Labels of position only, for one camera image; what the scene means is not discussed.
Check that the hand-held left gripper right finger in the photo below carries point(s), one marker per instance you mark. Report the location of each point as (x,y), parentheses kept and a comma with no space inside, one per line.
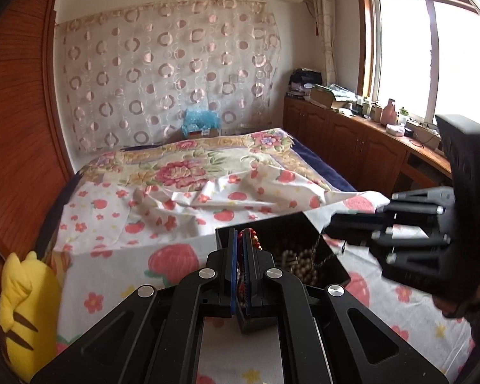
(248,264)

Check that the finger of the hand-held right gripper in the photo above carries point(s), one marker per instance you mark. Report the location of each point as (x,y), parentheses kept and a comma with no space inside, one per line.
(384,222)
(412,262)

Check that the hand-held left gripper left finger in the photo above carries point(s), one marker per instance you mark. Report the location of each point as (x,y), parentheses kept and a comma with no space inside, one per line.
(234,264)

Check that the black jewelry box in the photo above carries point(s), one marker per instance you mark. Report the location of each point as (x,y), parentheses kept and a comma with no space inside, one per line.
(332,268)

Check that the dark blue mattress cover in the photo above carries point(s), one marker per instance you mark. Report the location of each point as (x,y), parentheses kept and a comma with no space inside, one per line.
(324,168)

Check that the brown wooden cabinet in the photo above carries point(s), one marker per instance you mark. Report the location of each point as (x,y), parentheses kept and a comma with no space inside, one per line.
(344,144)

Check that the white tissue box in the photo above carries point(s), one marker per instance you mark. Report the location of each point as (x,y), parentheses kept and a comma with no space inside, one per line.
(395,129)

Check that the pink bottle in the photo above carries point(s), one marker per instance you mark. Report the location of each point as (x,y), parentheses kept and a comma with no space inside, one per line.
(389,112)

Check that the floral blanket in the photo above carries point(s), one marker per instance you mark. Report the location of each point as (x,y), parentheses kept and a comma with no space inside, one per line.
(184,164)

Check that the flat cardboard box with papers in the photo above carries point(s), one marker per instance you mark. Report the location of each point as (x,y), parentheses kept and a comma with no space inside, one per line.
(332,98)

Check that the small cardboard box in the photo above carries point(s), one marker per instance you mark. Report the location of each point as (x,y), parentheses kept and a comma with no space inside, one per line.
(200,132)

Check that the blue plastic bag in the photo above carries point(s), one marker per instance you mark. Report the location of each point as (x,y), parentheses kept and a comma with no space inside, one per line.
(200,120)

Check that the black bag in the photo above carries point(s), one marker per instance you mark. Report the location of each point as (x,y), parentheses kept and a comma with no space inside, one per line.
(304,82)

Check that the wooden framed window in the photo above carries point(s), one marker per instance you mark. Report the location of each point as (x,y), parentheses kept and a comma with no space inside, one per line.
(416,48)

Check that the dark cloth strip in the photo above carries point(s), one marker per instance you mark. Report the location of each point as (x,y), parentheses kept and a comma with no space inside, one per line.
(58,212)

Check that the pale window curtain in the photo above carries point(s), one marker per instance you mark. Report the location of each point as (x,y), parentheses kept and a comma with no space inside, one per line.
(324,28)

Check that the yellow plush toy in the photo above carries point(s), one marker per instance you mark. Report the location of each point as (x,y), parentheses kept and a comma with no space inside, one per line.
(24,308)

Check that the circle patterned wall cloth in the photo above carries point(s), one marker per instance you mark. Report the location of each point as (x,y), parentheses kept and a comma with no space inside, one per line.
(164,72)

